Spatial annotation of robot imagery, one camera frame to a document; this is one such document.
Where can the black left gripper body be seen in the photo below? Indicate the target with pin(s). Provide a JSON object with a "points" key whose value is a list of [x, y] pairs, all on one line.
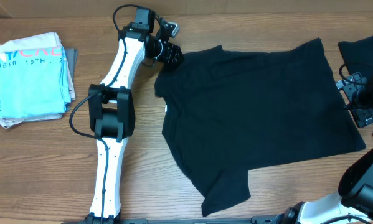
{"points": [[162, 51]]}

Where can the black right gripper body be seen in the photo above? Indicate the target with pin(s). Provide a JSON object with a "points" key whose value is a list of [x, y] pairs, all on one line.
{"points": [[362, 98]]}

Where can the black t-shirt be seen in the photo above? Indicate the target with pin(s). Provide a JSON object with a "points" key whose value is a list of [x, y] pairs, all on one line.
{"points": [[230, 112]]}

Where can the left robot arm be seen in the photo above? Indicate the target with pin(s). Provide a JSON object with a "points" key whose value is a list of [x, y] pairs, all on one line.
{"points": [[112, 112]]}

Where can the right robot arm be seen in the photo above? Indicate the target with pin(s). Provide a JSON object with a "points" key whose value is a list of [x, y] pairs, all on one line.
{"points": [[353, 202]]}

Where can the light blue folded t-shirt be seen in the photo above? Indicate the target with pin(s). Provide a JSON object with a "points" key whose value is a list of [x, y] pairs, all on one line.
{"points": [[33, 82]]}

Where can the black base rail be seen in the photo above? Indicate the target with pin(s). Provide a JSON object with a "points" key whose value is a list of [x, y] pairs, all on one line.
{"points": [[266, 219]]}

